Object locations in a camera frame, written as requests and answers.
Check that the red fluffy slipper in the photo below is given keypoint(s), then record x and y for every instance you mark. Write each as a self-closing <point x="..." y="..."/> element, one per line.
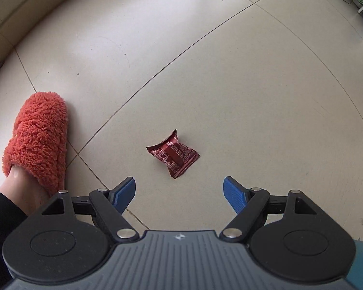
<point x="39" y="141"/>

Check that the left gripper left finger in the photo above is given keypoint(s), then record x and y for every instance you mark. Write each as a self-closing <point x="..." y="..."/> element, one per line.
<point x="97" y="217"/>

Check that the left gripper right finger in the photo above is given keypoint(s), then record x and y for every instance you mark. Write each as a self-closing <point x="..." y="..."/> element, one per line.
<point x="252" y="207"/>

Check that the red snack wrapper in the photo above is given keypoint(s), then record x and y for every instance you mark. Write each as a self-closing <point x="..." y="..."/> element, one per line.
<point x="177" y="156"/>

